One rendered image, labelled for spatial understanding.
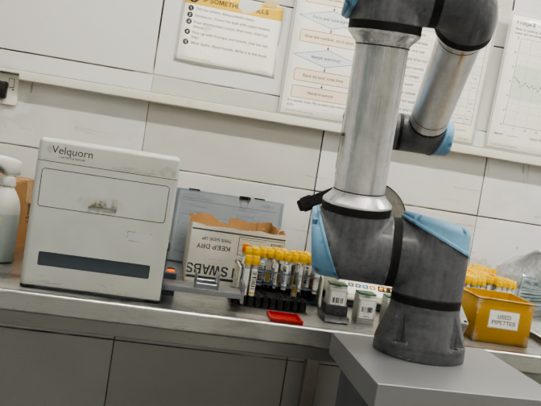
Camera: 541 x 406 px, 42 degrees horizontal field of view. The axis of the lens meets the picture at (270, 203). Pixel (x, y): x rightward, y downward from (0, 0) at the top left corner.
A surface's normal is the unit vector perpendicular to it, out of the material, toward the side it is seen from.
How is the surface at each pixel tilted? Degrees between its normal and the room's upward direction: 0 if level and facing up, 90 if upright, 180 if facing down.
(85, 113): 90
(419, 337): 72
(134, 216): 90
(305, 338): 90
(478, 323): 90
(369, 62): 98
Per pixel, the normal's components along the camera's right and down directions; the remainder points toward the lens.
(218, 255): 0.13, 0.04
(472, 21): 0.25, 0.80
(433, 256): -0.10, 0.00
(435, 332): 0.18, -0.23
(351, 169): -0.54, 0.10
